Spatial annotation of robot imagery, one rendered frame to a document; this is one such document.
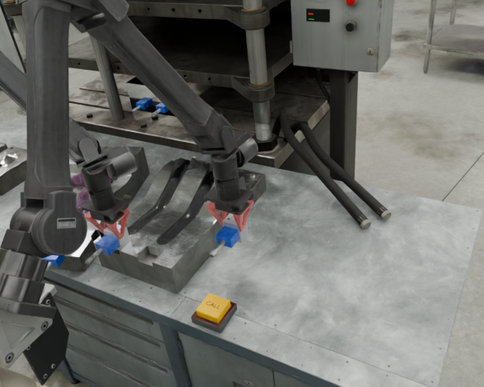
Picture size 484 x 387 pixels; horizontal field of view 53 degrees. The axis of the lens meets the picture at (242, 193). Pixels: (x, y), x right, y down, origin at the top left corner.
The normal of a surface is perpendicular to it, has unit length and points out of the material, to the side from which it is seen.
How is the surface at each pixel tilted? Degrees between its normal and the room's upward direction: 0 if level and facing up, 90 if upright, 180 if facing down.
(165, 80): 77
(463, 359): 0
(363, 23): 90
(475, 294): 0
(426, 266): 0
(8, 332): 90
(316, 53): 90
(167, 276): 90
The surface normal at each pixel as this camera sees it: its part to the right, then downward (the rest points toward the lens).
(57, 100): 0.81, 0.03
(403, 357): -0.10, -0.82
